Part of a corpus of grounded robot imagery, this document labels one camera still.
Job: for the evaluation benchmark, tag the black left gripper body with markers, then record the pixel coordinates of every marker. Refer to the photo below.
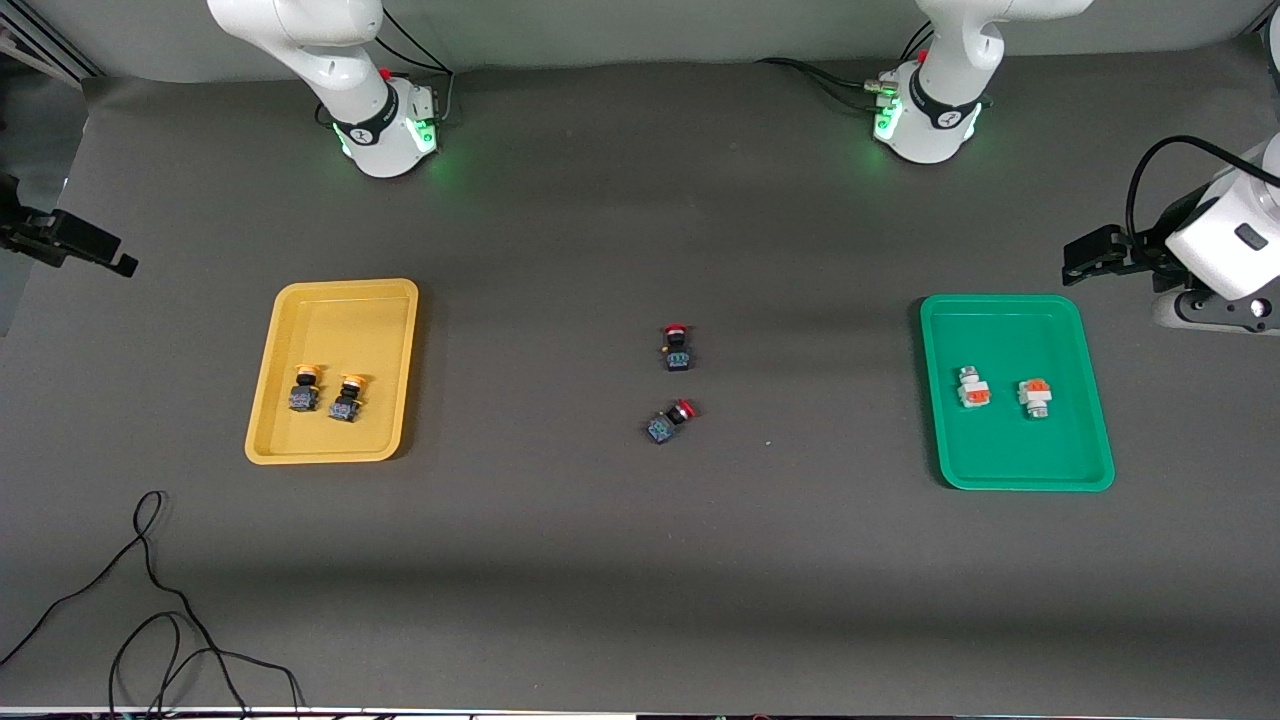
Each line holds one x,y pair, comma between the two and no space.
1146,249

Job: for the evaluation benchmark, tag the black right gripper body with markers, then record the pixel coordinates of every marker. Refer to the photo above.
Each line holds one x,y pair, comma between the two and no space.
28,232

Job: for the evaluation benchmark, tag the white orange switch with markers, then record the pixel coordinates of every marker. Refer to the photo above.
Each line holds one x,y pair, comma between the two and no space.
1035,395
973,390

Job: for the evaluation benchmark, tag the yellow push button switch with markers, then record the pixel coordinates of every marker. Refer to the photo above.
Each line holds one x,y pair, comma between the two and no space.
346,402
304,392

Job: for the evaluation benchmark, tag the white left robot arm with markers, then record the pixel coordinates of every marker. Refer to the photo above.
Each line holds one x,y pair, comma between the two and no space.
950,60

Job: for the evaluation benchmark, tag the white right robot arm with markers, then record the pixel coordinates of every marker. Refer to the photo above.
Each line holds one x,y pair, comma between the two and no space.
300,30

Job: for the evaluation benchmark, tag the green plastic tray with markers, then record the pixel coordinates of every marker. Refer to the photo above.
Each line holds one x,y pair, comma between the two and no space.
1010,440

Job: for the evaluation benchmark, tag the yellow plastic tray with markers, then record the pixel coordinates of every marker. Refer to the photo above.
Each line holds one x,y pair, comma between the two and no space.
330,320

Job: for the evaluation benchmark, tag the grey aluminium frame rail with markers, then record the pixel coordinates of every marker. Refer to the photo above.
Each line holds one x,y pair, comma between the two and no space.
40,50

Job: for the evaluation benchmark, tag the red push button switch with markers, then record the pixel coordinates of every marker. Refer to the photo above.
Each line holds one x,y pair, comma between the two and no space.
662,428
677,355

